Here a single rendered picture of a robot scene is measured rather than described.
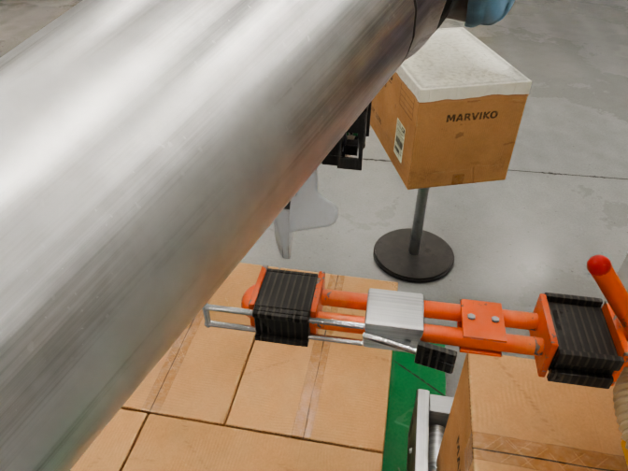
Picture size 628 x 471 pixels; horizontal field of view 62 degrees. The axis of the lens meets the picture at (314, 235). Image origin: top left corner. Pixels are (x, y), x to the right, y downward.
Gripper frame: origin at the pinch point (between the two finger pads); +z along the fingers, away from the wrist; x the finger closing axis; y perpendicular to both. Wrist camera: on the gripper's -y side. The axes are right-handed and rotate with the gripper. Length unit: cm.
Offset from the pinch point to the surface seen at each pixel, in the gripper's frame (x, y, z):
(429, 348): -4.9, 16.3, 12.9
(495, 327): -0.2, 24.0, 13.0
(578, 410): 13, 45, 44
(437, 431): 30, 28, 84
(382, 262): 150, 9, 136
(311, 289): 1.2, 1.6, 12.1
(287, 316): -3.8, -0.4, 12.1
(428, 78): 135, 17, 37
